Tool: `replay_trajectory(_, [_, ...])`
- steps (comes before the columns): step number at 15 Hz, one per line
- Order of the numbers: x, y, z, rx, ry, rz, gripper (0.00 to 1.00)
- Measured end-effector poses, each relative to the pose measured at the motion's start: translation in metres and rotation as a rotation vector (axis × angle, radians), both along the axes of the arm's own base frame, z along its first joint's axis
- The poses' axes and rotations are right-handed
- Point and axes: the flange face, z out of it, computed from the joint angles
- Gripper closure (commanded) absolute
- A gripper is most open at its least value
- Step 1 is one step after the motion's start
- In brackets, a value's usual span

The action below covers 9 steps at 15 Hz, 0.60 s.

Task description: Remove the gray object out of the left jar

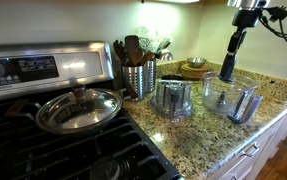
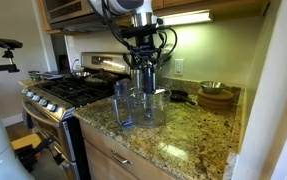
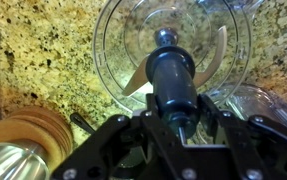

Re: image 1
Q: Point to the wide perforated steel utensil holder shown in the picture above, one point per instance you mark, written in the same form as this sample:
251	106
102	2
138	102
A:
134	80

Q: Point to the small dark brown utensil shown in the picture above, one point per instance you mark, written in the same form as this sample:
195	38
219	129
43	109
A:
132	91

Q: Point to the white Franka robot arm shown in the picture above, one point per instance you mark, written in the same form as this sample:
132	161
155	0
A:
249	3

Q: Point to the black skillet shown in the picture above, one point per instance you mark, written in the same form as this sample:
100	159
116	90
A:
173	77

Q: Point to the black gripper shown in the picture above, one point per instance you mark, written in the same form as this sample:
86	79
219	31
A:
246	16

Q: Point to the wooden bowl stack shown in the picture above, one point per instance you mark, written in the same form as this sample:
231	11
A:
193	69
193	76

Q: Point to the base cabinet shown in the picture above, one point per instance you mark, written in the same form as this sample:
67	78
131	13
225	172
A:
266	140

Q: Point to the dark gray blade stem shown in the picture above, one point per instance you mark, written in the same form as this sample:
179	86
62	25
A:
227	68

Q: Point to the dark wooden spoon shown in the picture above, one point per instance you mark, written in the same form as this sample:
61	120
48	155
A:
119	51

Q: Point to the wooden spatula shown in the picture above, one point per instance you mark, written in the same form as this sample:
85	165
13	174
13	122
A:
133	50

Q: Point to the steel pan lid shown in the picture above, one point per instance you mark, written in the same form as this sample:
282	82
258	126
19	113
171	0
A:
83	115

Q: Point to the slim perforated steel utensil holder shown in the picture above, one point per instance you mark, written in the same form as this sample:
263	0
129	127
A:
150	76

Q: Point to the steel ladle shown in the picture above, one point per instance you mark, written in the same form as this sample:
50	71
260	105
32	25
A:
165	56

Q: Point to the under-cabinet light bar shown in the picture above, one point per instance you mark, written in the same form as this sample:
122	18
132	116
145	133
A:
176	1

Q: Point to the small steel bowl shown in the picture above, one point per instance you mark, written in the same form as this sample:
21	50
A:
196	62

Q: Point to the stainless steel gas stove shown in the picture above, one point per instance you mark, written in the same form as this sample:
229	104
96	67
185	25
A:
83	63

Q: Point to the light wooden turner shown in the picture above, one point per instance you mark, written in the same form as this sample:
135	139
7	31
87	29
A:
147	58

